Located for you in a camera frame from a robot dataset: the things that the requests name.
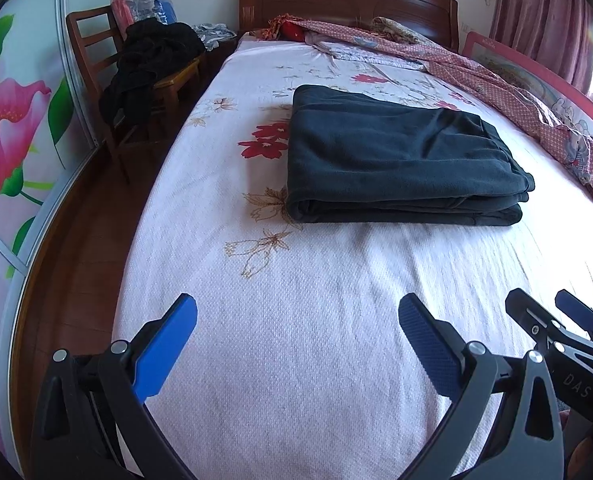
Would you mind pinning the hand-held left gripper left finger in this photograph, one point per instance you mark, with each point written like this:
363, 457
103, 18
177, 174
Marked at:
161, 355

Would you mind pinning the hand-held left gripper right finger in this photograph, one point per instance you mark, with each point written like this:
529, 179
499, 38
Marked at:
429, 350

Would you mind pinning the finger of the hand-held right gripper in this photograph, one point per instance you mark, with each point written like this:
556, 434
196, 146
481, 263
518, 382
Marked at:
579, 312
534, 317

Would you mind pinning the dark pants with red lining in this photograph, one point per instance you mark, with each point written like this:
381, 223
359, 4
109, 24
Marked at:
386, 160

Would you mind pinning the person's right hand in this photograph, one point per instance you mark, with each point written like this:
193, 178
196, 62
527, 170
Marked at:
579, 447

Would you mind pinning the bed with floral sheet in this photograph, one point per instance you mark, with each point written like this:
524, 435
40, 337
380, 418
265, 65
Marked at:
301, 310

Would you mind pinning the pink cartoon bed guard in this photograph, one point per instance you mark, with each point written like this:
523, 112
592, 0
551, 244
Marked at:
566, 110

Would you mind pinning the pink checked quilt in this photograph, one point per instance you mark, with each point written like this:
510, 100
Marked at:
501, 80

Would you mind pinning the floral wardrobe door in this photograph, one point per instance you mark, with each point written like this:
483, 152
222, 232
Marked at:
6, 125

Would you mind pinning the black clothes pile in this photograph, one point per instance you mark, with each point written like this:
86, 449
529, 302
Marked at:
146, 60

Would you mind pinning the wooden nightstand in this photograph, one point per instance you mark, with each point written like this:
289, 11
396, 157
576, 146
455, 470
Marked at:
217, 62

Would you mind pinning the pink curtain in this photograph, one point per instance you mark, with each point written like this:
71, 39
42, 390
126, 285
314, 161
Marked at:
541, 15

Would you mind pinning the beige floral pillow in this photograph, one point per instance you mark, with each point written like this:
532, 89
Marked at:
396, 29

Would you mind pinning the grey patterned cloth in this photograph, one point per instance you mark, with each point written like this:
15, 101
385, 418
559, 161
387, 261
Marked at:
214, 35

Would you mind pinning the wooden chair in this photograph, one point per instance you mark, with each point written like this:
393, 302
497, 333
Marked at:
89, 35

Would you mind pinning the red pillow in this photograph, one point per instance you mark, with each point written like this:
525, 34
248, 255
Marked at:
294, 30

